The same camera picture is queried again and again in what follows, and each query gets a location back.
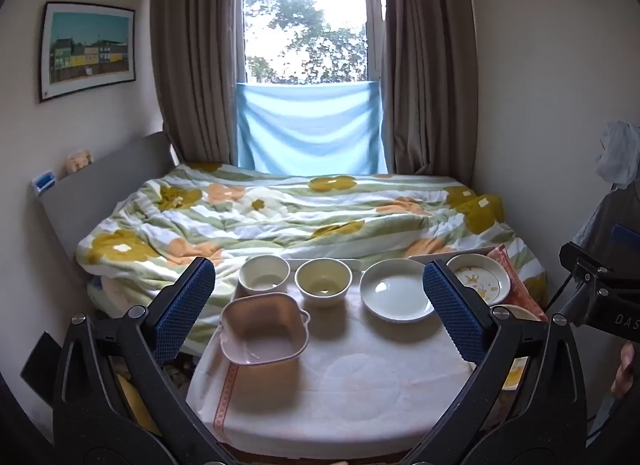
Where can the blue and white box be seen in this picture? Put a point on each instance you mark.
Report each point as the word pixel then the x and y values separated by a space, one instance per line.
pixel 45 183

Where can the light blue hanging cloth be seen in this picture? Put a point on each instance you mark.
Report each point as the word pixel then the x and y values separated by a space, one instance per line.
pixel 310 127

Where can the person's right hand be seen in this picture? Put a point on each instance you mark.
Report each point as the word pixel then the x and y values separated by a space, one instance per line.
pixel 627 370

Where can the small pink toy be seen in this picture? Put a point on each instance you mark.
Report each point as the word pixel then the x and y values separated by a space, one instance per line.
pixel 80 161

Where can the window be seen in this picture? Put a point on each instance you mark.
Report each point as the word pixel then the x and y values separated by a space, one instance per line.
pixel 307 15

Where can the grey garment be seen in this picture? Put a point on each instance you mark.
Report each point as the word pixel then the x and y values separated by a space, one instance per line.
pixel 607 225

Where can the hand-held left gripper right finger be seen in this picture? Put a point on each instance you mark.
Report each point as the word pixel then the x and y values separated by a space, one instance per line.
pixel 452 310

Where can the orange patterned cloth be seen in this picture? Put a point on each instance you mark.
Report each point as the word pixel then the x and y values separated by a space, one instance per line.
pixel 510 265

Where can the plain white plate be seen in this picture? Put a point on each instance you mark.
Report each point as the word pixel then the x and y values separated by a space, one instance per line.
pixel 395 290

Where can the pale crumpled cloth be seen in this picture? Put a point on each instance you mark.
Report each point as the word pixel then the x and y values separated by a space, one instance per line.
pixel 620 152

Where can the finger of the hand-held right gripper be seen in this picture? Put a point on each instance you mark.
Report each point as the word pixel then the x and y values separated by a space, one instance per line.
pixel 582 257
pixel 626 234

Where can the cream ribbed rim plate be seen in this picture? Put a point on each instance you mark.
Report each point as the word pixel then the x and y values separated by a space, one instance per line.
pixel 520 312

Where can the framed wall picture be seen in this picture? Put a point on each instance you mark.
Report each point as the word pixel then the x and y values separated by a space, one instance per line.
pixel 87 50

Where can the duck print plate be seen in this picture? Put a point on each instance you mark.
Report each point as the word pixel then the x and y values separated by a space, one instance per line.
pixel 482 279

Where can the pink square bowl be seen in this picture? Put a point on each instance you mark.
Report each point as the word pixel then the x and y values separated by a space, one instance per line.
pixel 262 332

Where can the floral bed blanket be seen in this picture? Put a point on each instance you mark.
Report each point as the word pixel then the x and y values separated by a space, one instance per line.
pixel 280 215

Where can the small white bowl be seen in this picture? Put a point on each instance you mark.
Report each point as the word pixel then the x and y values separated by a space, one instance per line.
pixel 264 274

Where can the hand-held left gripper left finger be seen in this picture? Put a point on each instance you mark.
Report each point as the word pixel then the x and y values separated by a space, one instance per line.
pixel 184 307

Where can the white floral tablecloth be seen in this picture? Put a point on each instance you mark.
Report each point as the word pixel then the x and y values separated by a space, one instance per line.
pixel 345 375

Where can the cream duck print bowl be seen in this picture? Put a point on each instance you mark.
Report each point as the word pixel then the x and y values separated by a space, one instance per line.
pixel 322 281

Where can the grey bed headboard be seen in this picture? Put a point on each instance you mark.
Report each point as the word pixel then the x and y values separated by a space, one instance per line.
pixel 100 195

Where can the black flat object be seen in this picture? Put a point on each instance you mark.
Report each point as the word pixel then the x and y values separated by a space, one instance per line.
pixel 42 367

